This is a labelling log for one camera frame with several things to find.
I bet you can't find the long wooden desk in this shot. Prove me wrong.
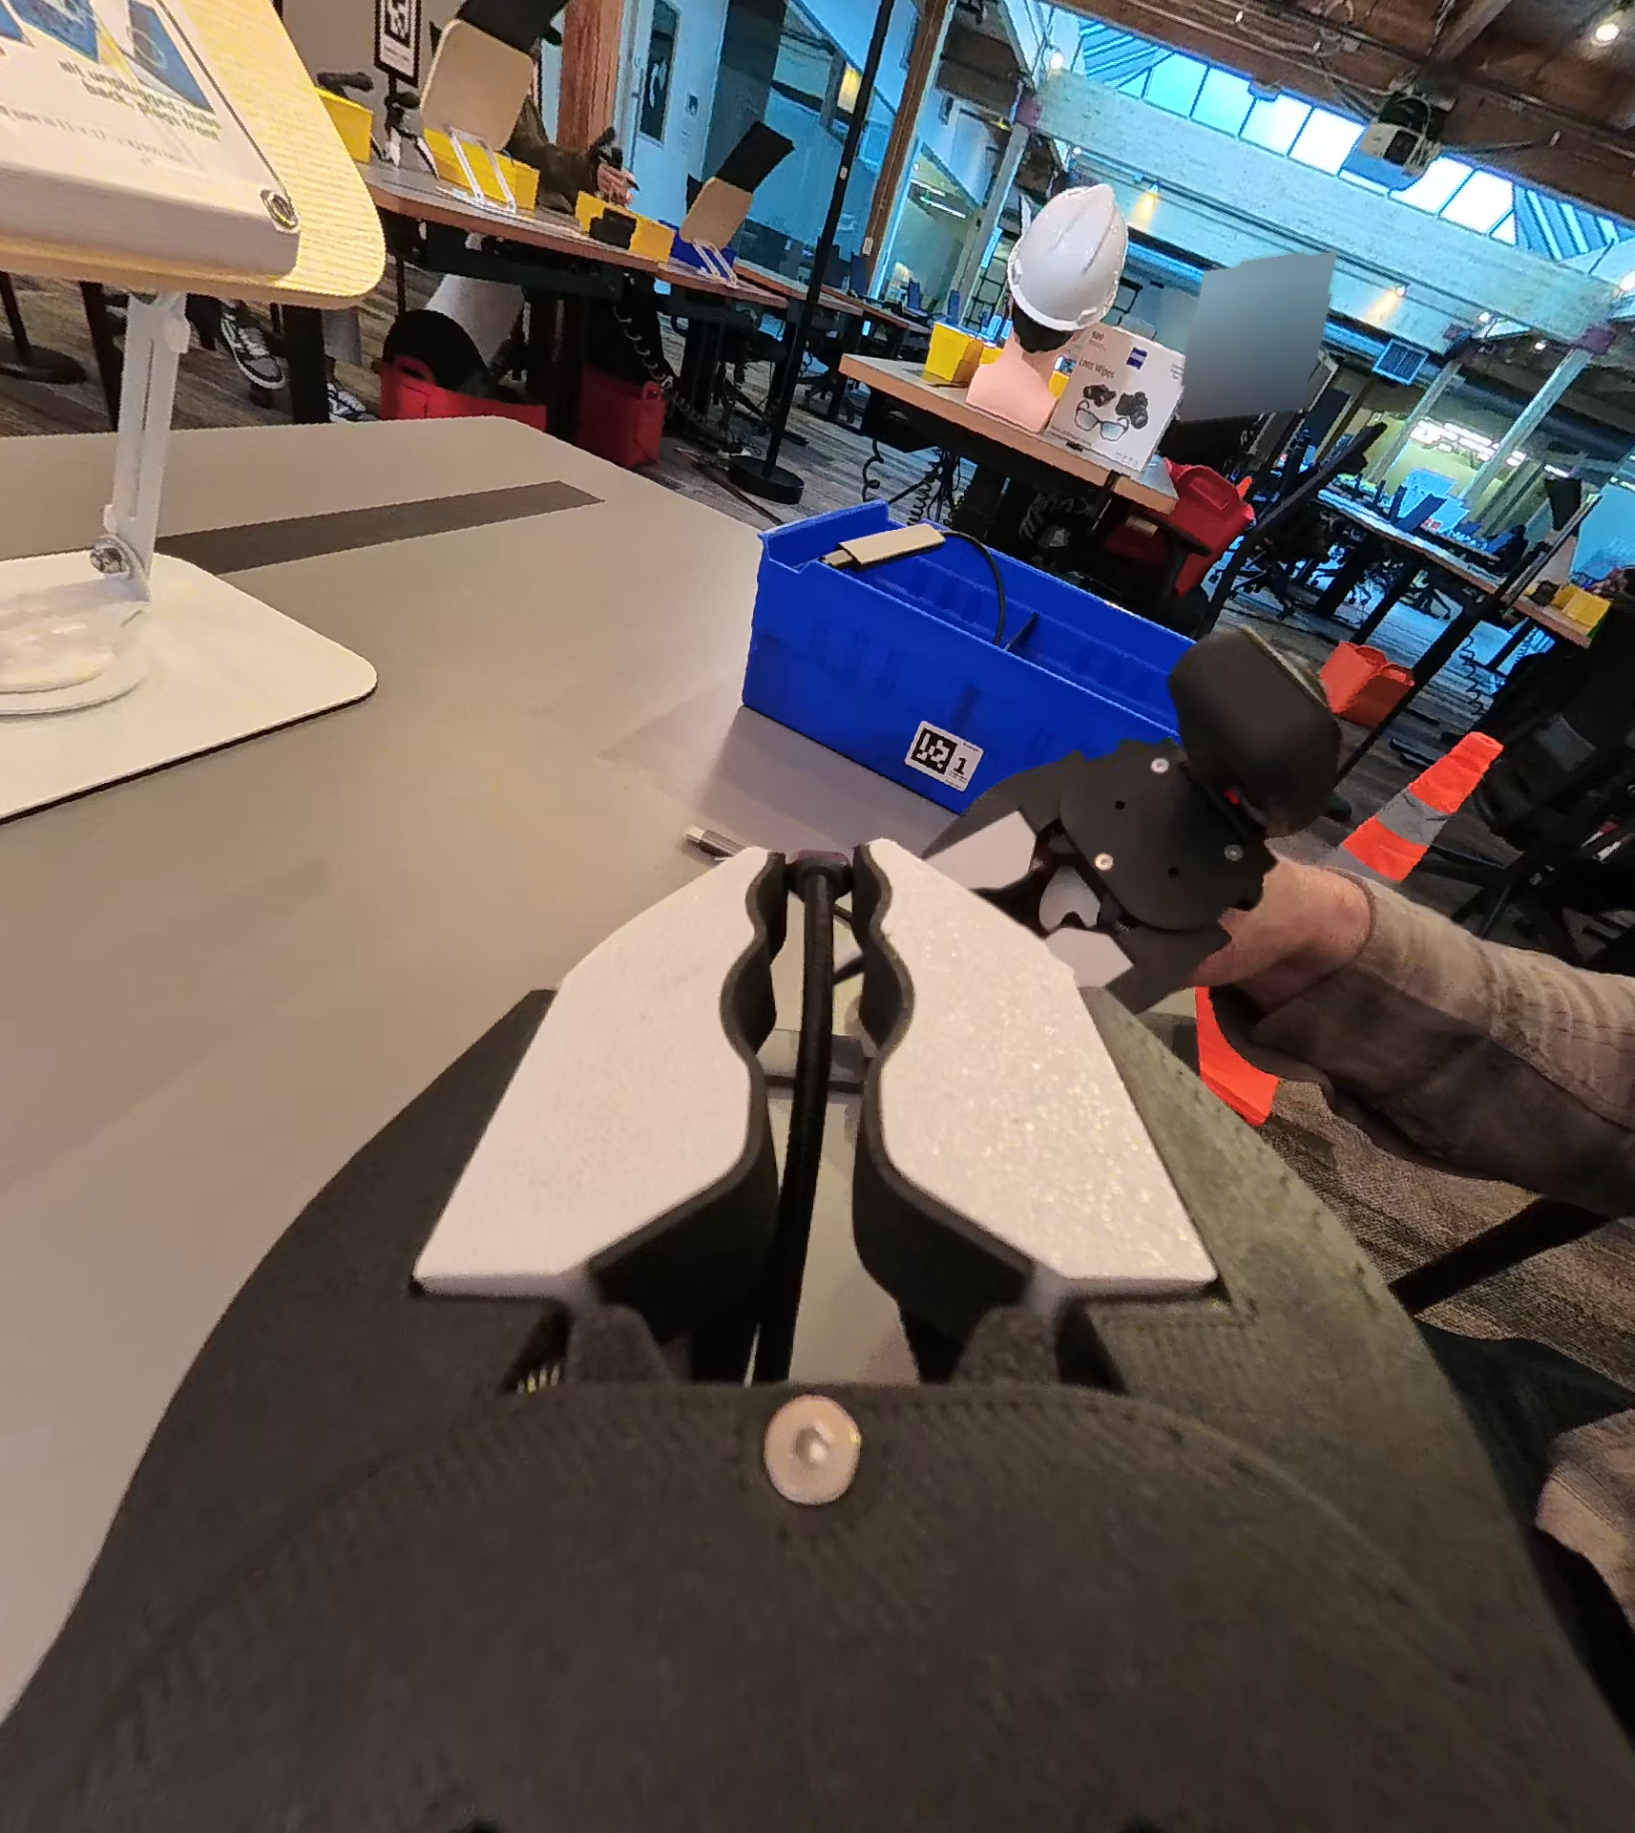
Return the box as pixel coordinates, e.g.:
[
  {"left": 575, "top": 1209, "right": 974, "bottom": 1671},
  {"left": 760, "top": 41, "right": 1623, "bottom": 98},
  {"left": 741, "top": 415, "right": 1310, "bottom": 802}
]
[{"left": 361, "top": 157, "right": 940, "bottom": 432}]

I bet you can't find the instruction sheet on white stand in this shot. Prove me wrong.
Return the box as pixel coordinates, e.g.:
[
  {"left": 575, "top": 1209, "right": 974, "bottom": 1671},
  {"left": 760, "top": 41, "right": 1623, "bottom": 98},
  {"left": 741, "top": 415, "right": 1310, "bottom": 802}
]
[{"left": 0, "top": 0, "right": 378, "bottom": 858}]

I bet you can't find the black hub cable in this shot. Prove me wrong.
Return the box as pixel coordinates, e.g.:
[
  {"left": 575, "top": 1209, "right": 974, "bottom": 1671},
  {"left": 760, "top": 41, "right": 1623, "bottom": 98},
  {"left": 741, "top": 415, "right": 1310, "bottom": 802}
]
[{"left": 934, "top": 527, "right": 1012, "bottom": 650}]

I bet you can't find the ceiling mounted unit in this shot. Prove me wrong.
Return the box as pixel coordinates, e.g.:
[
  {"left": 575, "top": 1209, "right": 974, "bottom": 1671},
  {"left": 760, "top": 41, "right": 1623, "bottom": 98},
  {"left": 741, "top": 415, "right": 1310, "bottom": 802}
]
[{"left": 1344, "top": 86, "right": 1451, "bottom": 191}]

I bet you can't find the pink mannequin head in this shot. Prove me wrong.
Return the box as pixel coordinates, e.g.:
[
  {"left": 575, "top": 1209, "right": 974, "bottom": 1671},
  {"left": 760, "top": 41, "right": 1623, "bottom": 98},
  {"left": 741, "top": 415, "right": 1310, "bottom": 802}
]
[{"left": 964, "top": 279, "right": 1146, "bottom": 436}]

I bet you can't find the white glasses box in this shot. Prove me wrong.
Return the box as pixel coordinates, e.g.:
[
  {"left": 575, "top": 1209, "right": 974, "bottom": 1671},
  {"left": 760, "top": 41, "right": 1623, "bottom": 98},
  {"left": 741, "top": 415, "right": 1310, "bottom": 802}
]
[{"left": 1041, "top": 327, "right": 1186, "bottom": 478}]

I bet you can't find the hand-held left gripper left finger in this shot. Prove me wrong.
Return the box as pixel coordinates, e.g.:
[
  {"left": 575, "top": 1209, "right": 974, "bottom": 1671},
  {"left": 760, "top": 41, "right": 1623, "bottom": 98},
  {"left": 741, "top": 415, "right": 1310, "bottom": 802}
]
[{"left": 410, "top": 844, "right": 781, "bottom": 1348}]

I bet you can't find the printed instruction sheet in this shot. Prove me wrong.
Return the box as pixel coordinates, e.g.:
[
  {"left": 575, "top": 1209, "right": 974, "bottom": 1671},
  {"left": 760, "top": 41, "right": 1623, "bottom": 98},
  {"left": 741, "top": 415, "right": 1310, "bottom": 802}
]
[{"left": 0, "top": 0, "right": 260, "bottom": 161}]

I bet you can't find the orange storage bin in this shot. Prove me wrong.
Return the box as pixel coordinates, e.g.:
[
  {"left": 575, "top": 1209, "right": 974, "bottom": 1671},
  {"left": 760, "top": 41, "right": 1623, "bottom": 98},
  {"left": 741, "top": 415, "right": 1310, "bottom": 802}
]
[{"left": 1322, "top": 642, "right": 1415, "bottom": 728}]

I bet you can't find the black pole stand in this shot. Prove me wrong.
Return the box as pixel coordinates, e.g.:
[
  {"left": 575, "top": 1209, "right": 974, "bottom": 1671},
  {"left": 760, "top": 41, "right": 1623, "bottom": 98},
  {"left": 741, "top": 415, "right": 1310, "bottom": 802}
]
[{"left": 720, "top": 0, "right": 898, "bottom": 506}]

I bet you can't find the red storage bin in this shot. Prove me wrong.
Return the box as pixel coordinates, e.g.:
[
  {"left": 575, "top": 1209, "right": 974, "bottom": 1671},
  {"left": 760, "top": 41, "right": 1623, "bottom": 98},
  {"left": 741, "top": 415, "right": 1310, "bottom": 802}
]
[
  {"left": 376, "top": 357, "right": 546, "bottom": 426},
  {"left": 580, "top": 365, "right": 670, "bottom": 470},
  {"left": 1167, "top": 461, "right": 1255, "bottom": 596}
]

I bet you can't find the black usb-c cable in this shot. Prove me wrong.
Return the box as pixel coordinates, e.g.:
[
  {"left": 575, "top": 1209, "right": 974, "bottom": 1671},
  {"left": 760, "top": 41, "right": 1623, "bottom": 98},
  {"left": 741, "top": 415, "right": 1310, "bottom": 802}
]
[{"left": 752, "top": 848, "right": 850, "bottom": 1385}]

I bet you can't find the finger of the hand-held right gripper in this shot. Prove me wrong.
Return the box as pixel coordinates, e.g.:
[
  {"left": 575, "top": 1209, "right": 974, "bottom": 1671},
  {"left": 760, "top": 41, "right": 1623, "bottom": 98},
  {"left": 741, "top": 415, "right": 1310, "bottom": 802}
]
[{"left": 922, "top": 820, "right": 1048, "bottom": 923}]

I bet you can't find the person's right hand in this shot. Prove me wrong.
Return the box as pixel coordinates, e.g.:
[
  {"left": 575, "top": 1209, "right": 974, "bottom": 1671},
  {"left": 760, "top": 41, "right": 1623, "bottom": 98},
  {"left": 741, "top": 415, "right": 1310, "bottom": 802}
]
[{"left": 1190, "top": 860, "right": 1377, "bottom": 1070}]

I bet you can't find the person's right forearm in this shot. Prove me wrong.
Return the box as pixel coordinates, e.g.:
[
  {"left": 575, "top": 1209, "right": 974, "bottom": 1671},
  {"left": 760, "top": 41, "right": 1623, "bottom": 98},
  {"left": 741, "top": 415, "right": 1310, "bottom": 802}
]
[{"left": 1310, "top": 881, "right": 1635, "bottom": 1249}]

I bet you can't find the white hard hat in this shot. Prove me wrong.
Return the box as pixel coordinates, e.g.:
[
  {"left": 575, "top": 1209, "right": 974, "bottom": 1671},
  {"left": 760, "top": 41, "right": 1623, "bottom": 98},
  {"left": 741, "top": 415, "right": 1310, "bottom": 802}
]
[{"left": 1006, "top": 184, "right": 1131, "bottom": 335}]

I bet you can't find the tilted display board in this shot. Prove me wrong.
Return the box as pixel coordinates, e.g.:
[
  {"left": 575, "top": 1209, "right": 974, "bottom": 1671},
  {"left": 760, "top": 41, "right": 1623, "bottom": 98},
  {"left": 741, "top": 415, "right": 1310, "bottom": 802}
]
[
  {"left": 680, "top": 121, "right": 796, "bottom": 249},
  {"left": 418, "top": 0, "right": 569, "bottom": 149}
]

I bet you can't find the blue plastic bin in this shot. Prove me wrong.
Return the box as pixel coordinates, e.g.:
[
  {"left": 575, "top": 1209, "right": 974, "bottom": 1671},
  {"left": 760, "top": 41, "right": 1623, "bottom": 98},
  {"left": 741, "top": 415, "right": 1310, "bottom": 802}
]
[{"left": 741, "top": 501, "right": 1197, "bottom": 820}]

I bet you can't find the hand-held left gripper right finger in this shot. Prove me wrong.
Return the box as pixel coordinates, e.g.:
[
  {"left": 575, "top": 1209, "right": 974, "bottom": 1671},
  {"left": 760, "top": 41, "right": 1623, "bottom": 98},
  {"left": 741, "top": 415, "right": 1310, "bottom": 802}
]
[{"left": 850, "top": 839, "right": 1220, "bottom": 1348}]

